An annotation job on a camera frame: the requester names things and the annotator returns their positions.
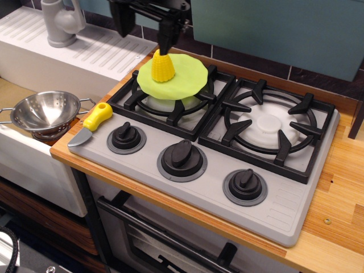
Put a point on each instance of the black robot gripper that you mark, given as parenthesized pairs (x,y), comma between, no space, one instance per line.
(124,17)

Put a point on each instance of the yellow handled toy knife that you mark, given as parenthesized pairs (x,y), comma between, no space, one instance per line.
(101,112)

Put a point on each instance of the yellow toy corn cob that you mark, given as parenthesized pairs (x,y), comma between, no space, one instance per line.
(162,67)

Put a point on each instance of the green round toy plate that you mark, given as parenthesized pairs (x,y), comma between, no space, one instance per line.
(190,77)

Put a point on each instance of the white left burner disc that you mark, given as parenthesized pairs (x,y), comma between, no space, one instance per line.
(192,105)

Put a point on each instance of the white burner disc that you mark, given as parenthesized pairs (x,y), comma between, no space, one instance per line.
(267,121)
(192,105)

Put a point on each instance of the grey toy faucet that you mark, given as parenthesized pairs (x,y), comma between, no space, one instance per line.
(62,25)

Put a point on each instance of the black left burner grate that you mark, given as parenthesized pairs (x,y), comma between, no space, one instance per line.
(127,102)

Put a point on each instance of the black burner grate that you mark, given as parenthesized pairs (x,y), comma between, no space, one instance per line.
(281,132)
(127,102)

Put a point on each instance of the black left stove knob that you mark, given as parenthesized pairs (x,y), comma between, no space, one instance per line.
(126,139)

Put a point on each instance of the black stove knob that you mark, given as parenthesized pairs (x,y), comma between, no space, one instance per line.
(126,139)
(182,162)
(244,187)

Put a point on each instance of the black middle stove knob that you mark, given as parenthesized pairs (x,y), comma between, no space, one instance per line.
(182,162)

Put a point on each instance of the white right burner disc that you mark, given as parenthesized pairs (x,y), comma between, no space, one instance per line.
(267,121)

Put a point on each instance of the black right burner grate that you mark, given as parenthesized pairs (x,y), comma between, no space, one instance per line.
(281,132)

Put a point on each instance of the black right stove knob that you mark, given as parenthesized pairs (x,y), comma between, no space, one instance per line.
(244,187)

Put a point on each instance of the toy oven door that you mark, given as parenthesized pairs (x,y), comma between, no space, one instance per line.
(152,239)

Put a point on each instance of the grey toy stove top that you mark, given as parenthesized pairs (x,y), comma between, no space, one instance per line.
(279,217)

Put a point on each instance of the steel colander with handles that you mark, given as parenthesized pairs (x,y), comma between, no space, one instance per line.
(46,115)

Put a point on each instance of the dark wooden post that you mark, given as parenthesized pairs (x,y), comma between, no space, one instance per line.
(357,121)

